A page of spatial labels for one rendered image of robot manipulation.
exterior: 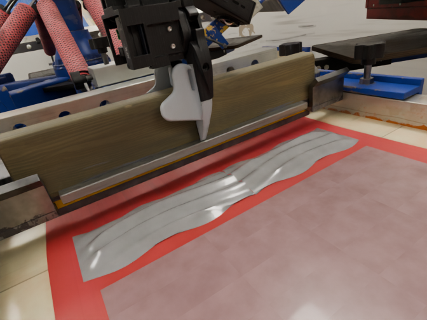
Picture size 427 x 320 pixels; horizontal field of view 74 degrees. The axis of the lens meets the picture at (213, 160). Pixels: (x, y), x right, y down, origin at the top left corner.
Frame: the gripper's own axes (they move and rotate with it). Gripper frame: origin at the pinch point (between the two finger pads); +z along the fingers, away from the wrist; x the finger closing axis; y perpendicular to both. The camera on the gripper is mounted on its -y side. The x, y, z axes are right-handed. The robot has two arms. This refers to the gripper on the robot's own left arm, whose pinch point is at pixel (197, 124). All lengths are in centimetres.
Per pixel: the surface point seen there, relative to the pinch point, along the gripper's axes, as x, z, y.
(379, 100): 8.6, 2.4, -25.5
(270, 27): -209, 9, -200
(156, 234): 9.9, 5.2, 11.0
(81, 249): 6.5, 5.5, 17.4
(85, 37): -80, -12, -3
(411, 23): -75, 13, -200
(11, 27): -66, -17, 16
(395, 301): 26.1, 5.7, 1.0
